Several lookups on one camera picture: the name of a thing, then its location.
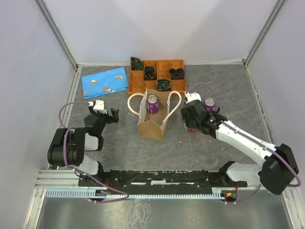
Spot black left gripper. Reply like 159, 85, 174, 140
89, 106, 119, 135

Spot purple can front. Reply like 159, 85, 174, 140
203, 97, 216, 114

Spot purple can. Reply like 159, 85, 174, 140
203, 97, 216, 114
146, 94, 159, 114

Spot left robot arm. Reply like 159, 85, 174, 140
47, 107, 119, 186

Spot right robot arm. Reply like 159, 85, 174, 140
181, 99, 301, 195

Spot blue patterned folded cloth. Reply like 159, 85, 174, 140
81, 67, 128, 99

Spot dark rolled tie bottom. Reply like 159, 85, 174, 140
156, 79, 171, 92

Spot dark rolled tie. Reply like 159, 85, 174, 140
169, 68, 185, 80
144, 66, 156, 81
156, 79, 171, 92
131, 57, 143, 71

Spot dark rolled tie right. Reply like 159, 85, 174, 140
169, 68, 185, 80

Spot orange wooden compartment tray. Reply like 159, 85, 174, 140
128, 59, 187, 95

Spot dark rolled tie top left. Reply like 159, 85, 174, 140
131, 57, 143, 71

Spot dark rolled tie middle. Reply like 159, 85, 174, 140
144, 66, 156, 81

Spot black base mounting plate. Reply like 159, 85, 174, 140
93, 170, 247, 195

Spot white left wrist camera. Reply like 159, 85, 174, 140
89, 100, 107, 114

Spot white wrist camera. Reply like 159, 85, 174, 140
89, 100, 107, 114
184, 92, 202, 104

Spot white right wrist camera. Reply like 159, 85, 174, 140
184, 92, 202, 104

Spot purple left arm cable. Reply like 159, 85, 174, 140
59, 101, 131, 203

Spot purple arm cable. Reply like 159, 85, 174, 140
184, 82, 301, 204
59, 101, 131, 203

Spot light blue cable duct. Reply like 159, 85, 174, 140
45, 188, 224, 200

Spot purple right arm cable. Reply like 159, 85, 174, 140
184, 82, 301, 204

